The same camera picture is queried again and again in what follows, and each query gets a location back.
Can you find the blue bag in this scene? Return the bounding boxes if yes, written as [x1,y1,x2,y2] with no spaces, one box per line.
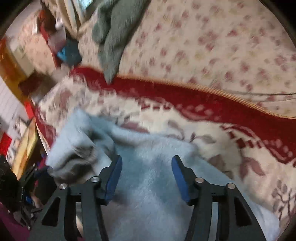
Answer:
[57,39,82,67]

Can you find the red cream floral blanket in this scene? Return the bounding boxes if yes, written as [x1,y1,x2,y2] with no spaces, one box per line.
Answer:
[36,67,295,231]

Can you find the dark grey-green garment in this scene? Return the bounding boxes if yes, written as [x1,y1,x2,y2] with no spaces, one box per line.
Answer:
[92,0,150,84]

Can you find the beige curtain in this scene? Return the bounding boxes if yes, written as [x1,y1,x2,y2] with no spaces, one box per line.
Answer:
[42,0,96,39]

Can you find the small-flower print quilt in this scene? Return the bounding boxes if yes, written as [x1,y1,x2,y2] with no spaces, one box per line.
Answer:
[77,0,296,119]

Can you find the light grey fleece pants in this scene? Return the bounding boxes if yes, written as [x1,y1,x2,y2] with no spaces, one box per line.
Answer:
[46,108,282,241]

